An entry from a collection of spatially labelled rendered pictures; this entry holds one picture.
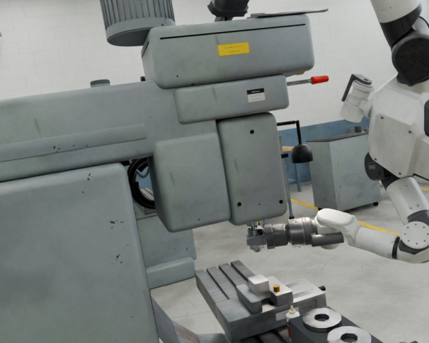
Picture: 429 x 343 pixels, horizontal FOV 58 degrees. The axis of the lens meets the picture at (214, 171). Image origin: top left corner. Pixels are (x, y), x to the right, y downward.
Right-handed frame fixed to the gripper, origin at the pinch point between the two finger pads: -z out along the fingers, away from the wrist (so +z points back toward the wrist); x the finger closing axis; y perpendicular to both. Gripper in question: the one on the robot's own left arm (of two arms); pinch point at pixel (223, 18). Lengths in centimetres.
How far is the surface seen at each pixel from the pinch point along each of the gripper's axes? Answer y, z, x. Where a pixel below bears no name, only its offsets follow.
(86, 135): -25, -14, -46
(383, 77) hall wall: 255, -426, 723
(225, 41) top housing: -13.8, 5.2, -7.9
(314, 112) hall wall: 230, -490, 544
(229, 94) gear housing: -25.2, -2.7, -8.2
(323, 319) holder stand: -87, -10, -7
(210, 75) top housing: -20.2, 0.0, -13.3
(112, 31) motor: -0.5, -3.3, -33.8
